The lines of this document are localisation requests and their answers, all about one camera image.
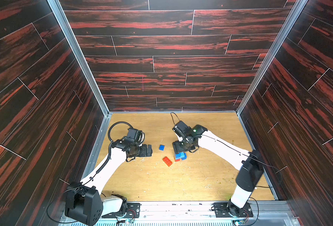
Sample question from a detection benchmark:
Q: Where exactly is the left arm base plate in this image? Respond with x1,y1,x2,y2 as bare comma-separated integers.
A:
101,202,141,219

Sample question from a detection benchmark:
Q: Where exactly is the aluminium front rail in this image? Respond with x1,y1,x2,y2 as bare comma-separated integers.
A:
58,201,300,226

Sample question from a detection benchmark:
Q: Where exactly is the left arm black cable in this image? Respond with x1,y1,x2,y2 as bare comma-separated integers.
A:
97,121,133,173

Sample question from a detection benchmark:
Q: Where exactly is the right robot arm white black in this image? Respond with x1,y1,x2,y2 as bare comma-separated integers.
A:
173,121,264,210

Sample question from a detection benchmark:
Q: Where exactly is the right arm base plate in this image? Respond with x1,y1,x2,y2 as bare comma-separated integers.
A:
211,202,254,218

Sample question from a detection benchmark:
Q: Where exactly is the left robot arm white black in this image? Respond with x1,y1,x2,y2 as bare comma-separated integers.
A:
64,140,153,226

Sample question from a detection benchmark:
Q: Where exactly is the red long lego brick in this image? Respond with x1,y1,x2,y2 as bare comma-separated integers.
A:
163,156,173,167

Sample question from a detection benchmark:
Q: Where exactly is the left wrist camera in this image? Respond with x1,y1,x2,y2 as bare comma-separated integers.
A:
126,128,142,143

